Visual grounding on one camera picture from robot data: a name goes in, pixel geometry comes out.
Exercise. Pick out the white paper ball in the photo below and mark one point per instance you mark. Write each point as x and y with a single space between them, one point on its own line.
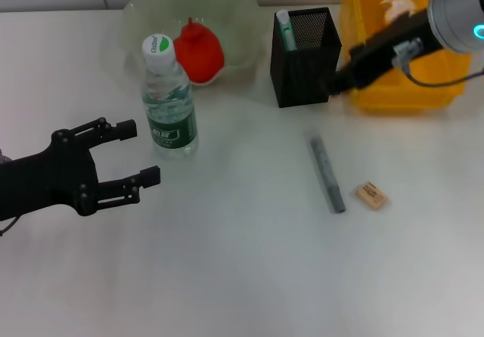
395 6

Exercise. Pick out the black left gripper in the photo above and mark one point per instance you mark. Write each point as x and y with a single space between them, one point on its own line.
49 178

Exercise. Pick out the black mesh pen holder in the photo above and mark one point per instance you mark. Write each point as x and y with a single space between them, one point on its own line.
302 76

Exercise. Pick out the green utility knife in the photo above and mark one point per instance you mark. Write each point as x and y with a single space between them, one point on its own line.
284 27

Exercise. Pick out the grey marker pen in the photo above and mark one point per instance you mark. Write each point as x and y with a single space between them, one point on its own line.
327 170

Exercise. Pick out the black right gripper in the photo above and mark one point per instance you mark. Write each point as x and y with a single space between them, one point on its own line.
382 57

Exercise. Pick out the beige eraser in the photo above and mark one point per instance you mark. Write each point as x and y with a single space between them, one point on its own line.
371 195

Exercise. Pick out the red-orange fruit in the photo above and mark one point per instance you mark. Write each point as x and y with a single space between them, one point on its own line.
200 53

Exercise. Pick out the yellow plastic bin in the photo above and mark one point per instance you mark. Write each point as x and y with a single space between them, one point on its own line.
408 99

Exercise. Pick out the translucent wavy fruit bowl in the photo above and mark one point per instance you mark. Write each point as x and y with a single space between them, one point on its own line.
234 31

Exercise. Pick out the water bottle green label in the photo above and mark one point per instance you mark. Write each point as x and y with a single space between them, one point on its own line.
170 125

